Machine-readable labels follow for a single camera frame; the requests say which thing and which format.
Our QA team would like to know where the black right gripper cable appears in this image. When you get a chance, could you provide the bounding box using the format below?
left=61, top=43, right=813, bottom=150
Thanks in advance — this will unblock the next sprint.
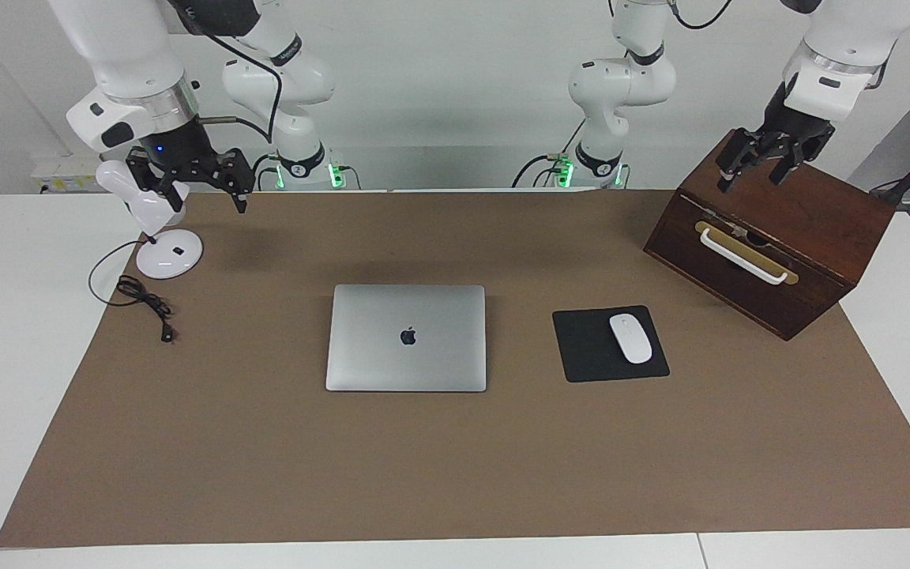
left=167, top=0, right=282, bottom=143

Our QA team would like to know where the white box handle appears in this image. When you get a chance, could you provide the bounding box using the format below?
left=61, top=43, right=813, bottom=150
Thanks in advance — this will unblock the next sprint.
left=698, top=228, right=789, bottom=285

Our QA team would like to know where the black lamp power cable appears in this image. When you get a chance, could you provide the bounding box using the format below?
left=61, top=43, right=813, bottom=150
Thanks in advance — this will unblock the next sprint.
left=88, top=239, right=177, bottom=344

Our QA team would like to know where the black mouse pad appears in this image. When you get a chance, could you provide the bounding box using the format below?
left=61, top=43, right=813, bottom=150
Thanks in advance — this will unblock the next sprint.
left=552, top=305, right=671, bottom=383

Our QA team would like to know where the black left arm base cable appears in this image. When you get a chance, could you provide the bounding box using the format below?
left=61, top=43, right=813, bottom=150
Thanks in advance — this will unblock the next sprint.
left=512, top=119, right=586, bottom=188

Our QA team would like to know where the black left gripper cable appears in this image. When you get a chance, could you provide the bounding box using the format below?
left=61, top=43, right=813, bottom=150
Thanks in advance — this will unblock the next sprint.
left=672, top=0, right=732, bottom=31

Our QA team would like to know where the white wall power strip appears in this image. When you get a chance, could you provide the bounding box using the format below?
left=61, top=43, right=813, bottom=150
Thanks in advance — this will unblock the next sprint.
left=31, top=155, right=102, bottom=195

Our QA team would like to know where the white computer mouse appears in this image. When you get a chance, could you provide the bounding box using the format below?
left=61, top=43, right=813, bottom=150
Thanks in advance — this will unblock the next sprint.
left=609, top=314, right=653, bottom=365

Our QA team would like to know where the brass handle plate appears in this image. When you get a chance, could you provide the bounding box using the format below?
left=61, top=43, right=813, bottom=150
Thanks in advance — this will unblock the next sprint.
left=694, top=220, right=799, bottom=285

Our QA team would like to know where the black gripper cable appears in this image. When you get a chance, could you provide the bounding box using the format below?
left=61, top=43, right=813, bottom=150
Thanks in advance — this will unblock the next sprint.
left=167, top=0, right=282, bottom=143
left=672, top=0, right=732, bottom=31

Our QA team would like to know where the brown table mat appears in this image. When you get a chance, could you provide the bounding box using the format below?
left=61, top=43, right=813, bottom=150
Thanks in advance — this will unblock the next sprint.
left=0, top=190, right=910, bottom=548

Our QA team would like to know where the white desk lamp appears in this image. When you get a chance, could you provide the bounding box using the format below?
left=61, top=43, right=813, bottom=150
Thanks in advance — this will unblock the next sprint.
left=96, top=160, right=205, bottom=280

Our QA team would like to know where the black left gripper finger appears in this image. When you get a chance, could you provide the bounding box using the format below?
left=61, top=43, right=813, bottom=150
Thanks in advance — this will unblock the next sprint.
left=769, top=141, right=818, bottom=187
left=716, top=130, right=768, bottom=194

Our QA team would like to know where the silver apple laptop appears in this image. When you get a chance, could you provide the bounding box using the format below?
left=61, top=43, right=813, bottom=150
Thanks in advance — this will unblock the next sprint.
left=325, top=284, right=487, bottom=394

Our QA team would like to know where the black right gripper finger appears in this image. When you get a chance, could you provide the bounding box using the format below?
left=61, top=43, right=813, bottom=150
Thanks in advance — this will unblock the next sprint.
left=214, top=149, right=255, bottom=214
left=126, top=149, right=187, bottom=213

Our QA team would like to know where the dark brown wooden box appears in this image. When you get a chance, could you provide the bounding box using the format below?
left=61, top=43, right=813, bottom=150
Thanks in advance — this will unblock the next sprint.
left=643, top=129, right=897, bottom=341

